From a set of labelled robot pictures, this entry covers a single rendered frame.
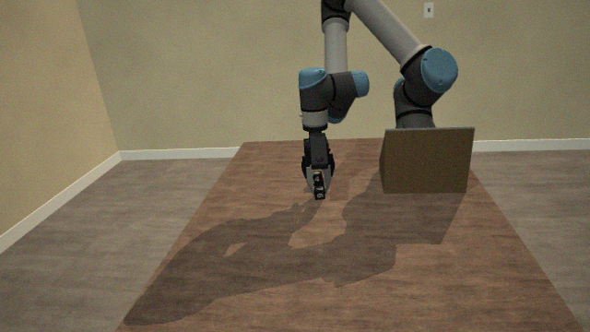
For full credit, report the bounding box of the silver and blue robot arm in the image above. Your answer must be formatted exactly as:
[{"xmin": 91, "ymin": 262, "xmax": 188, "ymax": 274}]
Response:
[{"xmin": 299, "ymin": 0, "xmax": 458, "ymax": 170}]

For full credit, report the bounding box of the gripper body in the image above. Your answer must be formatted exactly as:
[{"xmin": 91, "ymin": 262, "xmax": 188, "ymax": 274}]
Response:
[{"xmin": 302, "ymin": 123, "xmax": 331, "ymax": 164}]

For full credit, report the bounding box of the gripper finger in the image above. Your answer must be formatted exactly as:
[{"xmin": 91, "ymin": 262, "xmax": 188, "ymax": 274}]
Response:
[
  {"xmin": 322, "ymin": 154, "xmax": 335, "ymax": 193},
  {"xmin": 301, "ymin": 156, "xmax": 315, "ymax": 195}
]

